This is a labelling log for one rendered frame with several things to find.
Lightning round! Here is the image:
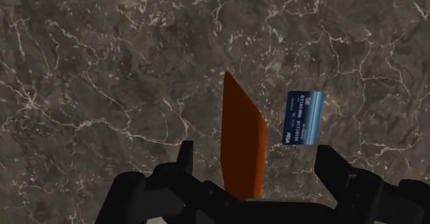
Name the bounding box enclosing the blue bank card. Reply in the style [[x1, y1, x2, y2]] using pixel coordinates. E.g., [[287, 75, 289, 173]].
[[281, 90, 325, 146]]

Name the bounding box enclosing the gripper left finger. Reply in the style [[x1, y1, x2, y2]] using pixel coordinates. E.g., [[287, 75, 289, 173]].
[[94, 140, 236, 224]]

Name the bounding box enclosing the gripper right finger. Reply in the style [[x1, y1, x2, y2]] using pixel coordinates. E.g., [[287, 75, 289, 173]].
[[314, 144, 430, 224]]

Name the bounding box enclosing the orange flat slab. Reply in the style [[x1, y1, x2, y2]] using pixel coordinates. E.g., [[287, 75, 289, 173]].
[[220, 71, 267, 203]]

